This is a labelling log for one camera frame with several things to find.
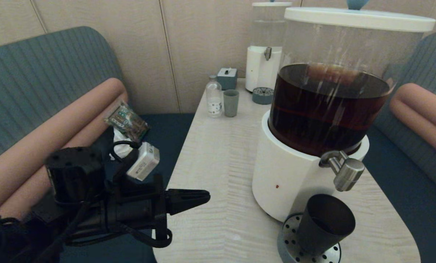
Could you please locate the dark grey tapered cup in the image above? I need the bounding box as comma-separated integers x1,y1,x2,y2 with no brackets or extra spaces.
297,194,356,256

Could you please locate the large metal dispenser tap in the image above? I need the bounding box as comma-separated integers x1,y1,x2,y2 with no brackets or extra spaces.
318,150,365,192

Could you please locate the grey-green plastic cup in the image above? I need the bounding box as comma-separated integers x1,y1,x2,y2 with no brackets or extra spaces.
223,90,240,118

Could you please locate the crumpled white tissue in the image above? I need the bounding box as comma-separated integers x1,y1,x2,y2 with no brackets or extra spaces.
109,128,138,161

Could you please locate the pink cylindrical bolster cushion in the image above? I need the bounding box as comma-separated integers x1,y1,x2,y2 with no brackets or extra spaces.
0,92,129,220
0,78,126,218
397,83,436,129
390,96,436,164

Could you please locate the clear plastic bottle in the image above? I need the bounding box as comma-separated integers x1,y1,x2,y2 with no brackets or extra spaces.
206,76,223,119

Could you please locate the large tea drink dispenser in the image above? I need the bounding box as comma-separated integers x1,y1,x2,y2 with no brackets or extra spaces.
252,18,427,223

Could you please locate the large blue-grey drip tray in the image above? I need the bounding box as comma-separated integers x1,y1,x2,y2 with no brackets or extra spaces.
277,213,342,263

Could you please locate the blue-grey square box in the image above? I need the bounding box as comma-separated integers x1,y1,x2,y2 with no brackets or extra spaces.
217,68,238,91

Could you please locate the small blue-grey drip tray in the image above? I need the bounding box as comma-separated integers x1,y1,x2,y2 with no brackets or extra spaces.
252,87,275,106

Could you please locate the small white water dispenser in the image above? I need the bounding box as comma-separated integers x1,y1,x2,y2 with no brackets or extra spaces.
245,6,293,94

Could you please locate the teal upholstered bench sofa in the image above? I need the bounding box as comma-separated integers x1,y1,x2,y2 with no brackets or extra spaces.
362,31,436,263
0,26,196,263

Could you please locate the small white dispenser lid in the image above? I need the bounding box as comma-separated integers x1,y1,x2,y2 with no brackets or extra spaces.
252,2,292,8

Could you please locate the large white dispenser lid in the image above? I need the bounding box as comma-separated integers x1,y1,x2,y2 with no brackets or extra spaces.
284,0,436,33

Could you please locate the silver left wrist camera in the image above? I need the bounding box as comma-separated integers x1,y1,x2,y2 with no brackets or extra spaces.
127,142,160,182

